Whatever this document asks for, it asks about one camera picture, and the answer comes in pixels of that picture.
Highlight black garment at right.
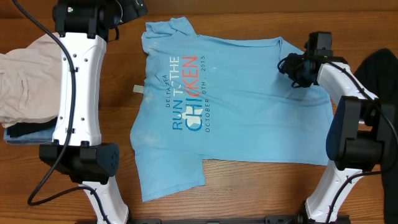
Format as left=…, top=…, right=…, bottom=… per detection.
left=353, top=47, right=398, bottom=224

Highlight blue folded jeans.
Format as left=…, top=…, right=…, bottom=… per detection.
left=4, top=127, right=55, bottom=145

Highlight beige folded garment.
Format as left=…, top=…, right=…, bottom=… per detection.
left=1, top=34, right=62, bottom=128

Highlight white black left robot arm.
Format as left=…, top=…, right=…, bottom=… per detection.
left=39, top=0, right=147, bottom=223

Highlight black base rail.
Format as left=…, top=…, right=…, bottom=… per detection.
left=127, top=214, right=352, bottom=224

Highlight black folded garment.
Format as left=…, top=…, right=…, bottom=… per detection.
left=6, top=118, right=57, bottom=138

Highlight light blue printed t-shirt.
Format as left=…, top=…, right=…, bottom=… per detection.
left=130, top=17, right=333, bottom=202

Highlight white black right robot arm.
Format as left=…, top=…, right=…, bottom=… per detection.
left=264, top=32, right=397, bottom=224

